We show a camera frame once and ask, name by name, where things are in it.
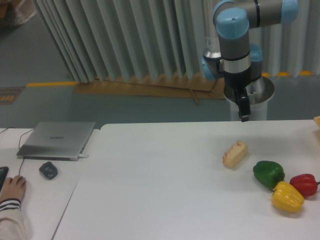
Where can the flat brown cardboard sheet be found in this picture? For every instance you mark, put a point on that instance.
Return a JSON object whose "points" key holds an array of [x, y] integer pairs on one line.
{"points": [[196, 88]]}

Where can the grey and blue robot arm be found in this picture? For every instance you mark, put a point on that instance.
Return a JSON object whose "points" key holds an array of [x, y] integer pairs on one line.
{"points": [[230, 55]]}

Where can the beige toy cake slice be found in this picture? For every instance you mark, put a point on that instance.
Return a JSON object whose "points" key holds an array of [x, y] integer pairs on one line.
{"points": [[235, 154]]}

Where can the dark grey earbud case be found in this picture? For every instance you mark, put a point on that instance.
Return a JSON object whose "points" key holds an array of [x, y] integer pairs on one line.
{"points": [[48, 170]]}

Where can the yellow bell pepper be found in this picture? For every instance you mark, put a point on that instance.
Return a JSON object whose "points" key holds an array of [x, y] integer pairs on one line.
{"points": [[287, 198]]}

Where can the clear plastic bag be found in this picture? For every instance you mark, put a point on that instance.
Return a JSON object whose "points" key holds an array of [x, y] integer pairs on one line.
{"points": [[16, 12]]}

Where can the orange floor sign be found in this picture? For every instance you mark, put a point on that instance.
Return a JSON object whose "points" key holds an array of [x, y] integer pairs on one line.
{"points": [[9, 94]]}

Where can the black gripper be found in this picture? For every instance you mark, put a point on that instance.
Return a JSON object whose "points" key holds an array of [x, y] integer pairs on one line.
{"points": [[238, 81]]}

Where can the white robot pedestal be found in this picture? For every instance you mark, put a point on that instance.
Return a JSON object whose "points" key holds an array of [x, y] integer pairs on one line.
{"points": [[259, 92]]}

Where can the red bell pepper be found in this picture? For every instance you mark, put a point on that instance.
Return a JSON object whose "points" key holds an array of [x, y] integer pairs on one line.
{"points": [[305, 184]]}

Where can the green bell pepper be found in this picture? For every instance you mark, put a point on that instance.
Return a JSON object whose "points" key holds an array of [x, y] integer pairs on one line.
{"points": [[268, 173]]}

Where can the black keyboard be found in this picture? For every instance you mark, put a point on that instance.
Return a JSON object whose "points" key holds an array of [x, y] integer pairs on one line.
{"points": [[3, 175]]}

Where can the pale green pleated curtain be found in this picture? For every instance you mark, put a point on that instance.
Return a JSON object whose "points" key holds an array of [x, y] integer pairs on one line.
{"points": [[99, 39]]}

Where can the white laptop charger plug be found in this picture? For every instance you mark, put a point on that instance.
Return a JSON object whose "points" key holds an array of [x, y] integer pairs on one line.
{"points": [[83, 156]]}

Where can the silver closed laptop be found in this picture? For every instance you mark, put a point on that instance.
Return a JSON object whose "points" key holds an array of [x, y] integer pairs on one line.
{"points": [[57, 140]]}

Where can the striped cream sleeve forearm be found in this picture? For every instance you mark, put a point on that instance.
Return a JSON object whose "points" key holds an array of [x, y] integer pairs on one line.
{"points": [[12, 220]]}

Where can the person's bare hand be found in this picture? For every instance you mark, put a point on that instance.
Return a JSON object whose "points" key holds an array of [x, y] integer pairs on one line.
{"points": [[13, 188]]}

